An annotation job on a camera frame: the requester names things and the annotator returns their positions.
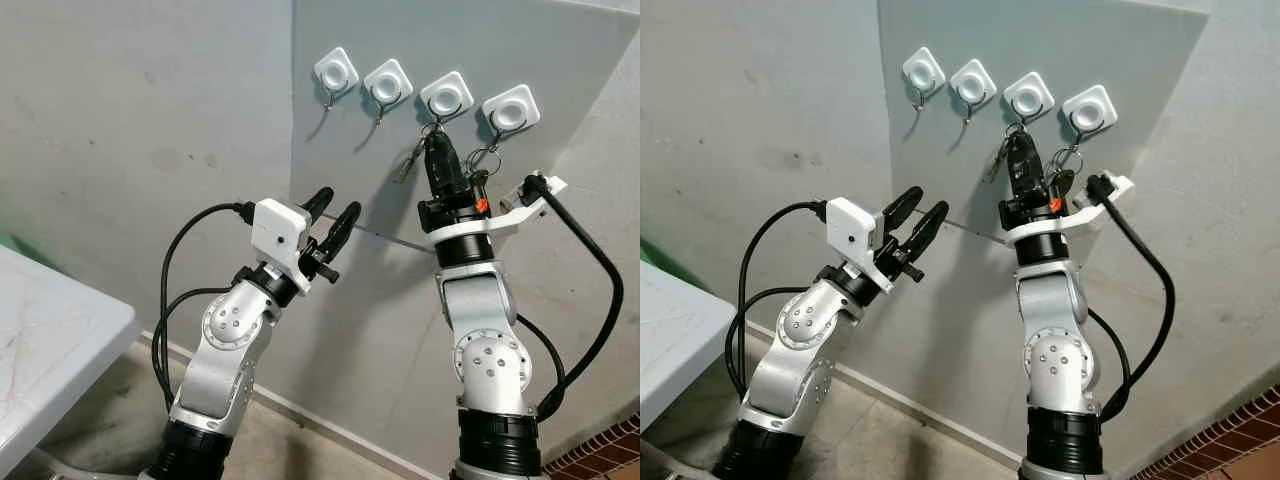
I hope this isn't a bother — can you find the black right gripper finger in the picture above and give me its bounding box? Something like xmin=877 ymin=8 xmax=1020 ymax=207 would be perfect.
xmin=443 ymin=135 xmax=468 ymax=193
xmin=1022 ymin=135 xmax=1047 ymax=193
xmin=424 ymin=132 xmax=447 ymax=197
xmin=1002 ymin=131 xmax=1025 ymax=197

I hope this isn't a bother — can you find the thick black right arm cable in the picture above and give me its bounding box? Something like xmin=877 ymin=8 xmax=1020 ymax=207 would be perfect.
xmin=522 ymin=175 xmax=626 ymax=421
xmin=1088 ymin=175 xmax=1176 ymax=423

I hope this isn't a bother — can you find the white square wall hook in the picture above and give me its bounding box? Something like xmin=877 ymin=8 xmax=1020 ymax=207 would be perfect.
xmin=362 ymin=58 xmax=414 ymax=123
xmin=419 ymin=71 xmax=475 ymax=126
xmin=1003 ymin=71 xmax=1056 ymax=126
xmin=902 ymin=47 xmax=947 ymax=111
xmin=314 ymin=47 xmax=361 ymax=111
xmin=1061 ymin=84 xmax=1118 ymax=141
xmin=481 ymin=84 xmax=541 ymax=141
xmin=949 ymin=58 xmax=999 ymax=123

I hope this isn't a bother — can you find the silver bunch of keys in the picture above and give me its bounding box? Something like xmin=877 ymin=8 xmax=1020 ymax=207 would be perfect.
xmin=396 ymin=120 xmax=503 ymax=189
xmin=982 ymin=120 xmax=1084 ymax=186

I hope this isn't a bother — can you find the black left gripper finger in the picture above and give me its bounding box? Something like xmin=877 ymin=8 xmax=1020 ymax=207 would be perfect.
xmin=303 ymin=186 xmax=335 ymax=227
xmin=898 ymin=200 xmax=952 ymax=263
xmin=880 ymin=185 xmax=925 ymax=229
xmin=318 ymin=201 xmax=363 ymax=263

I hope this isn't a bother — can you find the white folding table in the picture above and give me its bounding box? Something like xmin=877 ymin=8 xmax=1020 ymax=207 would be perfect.
xmin=0 ymin=245 xmax=141 ymax=476
xmin=640 ymin=262 xmax=738 ymax=433

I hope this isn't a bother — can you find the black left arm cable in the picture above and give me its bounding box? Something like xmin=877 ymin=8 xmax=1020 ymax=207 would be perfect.
xmin=150 ymin=288 xmax=236 ymax=411
xmin=725 ymin=288 xmax=816 ymax=401
xmin=160 ymin=202 xmax=259 ymax=331
xmin=738 ymin=202 xmax=833 ymax=321

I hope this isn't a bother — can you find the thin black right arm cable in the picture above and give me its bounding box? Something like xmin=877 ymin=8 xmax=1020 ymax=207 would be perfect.
xmin=515 ymin=313 xmax=568 ymax=401
xmin=1088 ymin=308 xmax=1133 ymax=401

